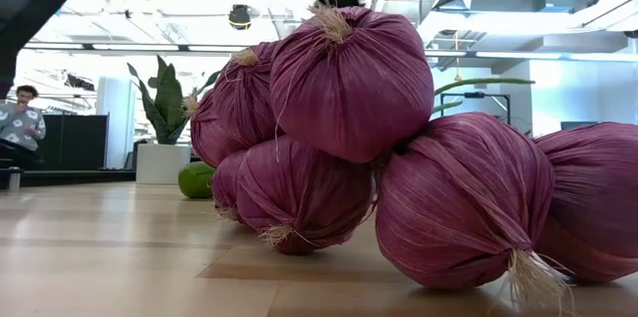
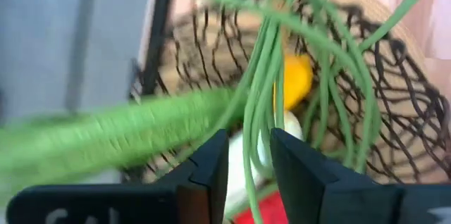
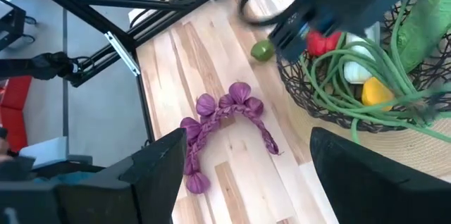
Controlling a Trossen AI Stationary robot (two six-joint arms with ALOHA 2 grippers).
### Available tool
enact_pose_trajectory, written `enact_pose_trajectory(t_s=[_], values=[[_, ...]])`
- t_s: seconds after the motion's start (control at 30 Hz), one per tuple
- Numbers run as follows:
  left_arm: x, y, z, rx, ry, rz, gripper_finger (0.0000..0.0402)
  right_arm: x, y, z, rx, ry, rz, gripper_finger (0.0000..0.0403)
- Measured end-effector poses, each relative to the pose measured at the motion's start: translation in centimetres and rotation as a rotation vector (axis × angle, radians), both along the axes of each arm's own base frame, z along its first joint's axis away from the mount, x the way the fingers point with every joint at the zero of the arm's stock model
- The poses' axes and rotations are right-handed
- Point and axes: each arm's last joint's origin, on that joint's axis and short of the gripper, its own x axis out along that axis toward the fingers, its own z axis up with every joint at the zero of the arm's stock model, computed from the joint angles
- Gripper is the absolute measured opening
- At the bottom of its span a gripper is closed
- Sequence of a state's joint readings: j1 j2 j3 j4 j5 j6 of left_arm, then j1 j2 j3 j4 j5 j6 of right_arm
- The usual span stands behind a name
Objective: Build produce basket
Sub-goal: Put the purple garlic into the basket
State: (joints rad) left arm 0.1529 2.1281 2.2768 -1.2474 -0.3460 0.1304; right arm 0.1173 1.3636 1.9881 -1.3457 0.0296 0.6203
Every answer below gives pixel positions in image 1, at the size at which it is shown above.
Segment green long beans bundle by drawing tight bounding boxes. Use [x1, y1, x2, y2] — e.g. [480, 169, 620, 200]
[431, 76, 536, 116]

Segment black ceiling lamp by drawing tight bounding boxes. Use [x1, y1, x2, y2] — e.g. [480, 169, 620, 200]
[228, 3, 252, 31]

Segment purple onion braid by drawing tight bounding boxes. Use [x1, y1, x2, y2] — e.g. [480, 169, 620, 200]
[182, 2, 638, 308]

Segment green snake plant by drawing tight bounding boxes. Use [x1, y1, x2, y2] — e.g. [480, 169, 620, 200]
[126, 54, 221, 147]

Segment green lime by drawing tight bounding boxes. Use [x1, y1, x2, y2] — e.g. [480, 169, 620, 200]
[177, 159, 217, 200]

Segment white planter pot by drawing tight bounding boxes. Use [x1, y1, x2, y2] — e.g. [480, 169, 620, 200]
[135, 143, 193, 186]

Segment white round column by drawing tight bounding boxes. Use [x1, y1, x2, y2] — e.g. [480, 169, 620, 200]
[96, 76, 137, 169]

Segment dark monitor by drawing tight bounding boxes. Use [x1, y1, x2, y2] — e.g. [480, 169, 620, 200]
[559, 120, 605, 132]

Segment black partition panel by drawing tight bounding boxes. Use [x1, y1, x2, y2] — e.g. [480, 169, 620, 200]
[37, 113, 110, 171]

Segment person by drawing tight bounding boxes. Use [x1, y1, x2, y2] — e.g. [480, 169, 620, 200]
[0, 84, 48, 155]

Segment yellow hanging cord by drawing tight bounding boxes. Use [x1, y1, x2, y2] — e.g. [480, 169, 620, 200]
[452, 31, 464, 83]

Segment black metal frame stand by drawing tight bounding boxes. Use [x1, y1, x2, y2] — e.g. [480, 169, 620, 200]
[440, 91, 512, 127]

